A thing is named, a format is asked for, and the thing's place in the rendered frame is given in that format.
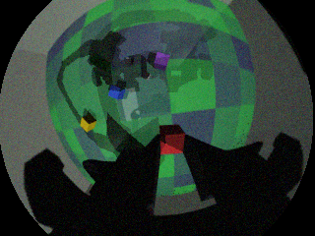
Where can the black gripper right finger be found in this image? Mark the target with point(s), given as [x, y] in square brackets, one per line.
[211, 166]

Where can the blue cube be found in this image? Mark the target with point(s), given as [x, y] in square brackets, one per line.
[116, 92]

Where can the red block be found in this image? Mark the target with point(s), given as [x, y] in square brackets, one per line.
[172, 139]

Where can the small white block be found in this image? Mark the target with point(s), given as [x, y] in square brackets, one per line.
[146, 75]

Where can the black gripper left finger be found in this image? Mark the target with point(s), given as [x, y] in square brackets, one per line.
[140, 173]

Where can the yellow block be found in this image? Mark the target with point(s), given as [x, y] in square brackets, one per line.
[88, 122]

